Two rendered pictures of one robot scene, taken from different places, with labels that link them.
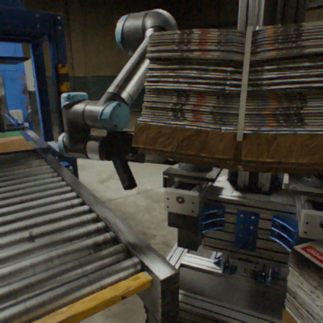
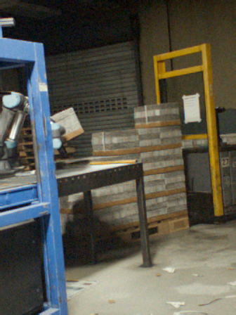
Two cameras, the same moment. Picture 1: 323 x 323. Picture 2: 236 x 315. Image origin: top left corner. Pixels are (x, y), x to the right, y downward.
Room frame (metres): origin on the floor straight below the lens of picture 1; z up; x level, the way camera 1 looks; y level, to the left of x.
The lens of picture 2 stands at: (2.06, 4.33, 1.04)
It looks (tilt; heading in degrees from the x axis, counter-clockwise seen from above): 3 degrees down; 247
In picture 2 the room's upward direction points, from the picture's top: 5 degrees counter-clockwise
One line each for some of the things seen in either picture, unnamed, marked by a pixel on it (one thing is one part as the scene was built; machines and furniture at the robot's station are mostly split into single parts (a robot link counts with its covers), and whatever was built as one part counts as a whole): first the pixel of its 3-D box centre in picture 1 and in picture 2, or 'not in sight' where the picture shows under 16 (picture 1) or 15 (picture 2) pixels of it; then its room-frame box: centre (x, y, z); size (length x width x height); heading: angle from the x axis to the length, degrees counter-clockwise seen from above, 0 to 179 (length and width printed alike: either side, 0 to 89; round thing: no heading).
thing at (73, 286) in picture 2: not in sight; (68, 287); (0.90, 0.60, 0.01); 0.37 x 0.28 x 0.01; 35
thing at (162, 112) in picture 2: not in sight; (161, 166); (-0.67, -0.86, 0.65); 0.39 x 0.30 x 1.29; 107
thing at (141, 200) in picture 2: not in sight; (143, 221); (0.20, 0.42, 0.34); 0.06 x 0.06 x 0.68; 35
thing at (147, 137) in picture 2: not in sight; (137, 140); (-0.38, -0.77, 0.95); 0.38 x 0.29 x 0.23; 107
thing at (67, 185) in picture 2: not in sight; (93, 179); (0.72, 0.79, 0.74); 1.34 x 0.05 x 0.12; 35
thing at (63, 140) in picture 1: (78, 144); (56, 143); (0.79, 0.26, 1.00); 0.11 x 0.08 x 0.09; 70
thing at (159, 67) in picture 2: not in sight; (164, 134); (-0.98, -1.30, 0.97); 0.09 x 0.09 x 1.75; 17
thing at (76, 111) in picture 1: (79, 112); (55, 130); (0.78, 0.25, 1.10); 0.11 x 0.08 x 0.11; 56
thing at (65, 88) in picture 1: (65, 103); not in sight; (1.65, 0.61, 1.05); 0.05 x 0.05 x 0.45; 35
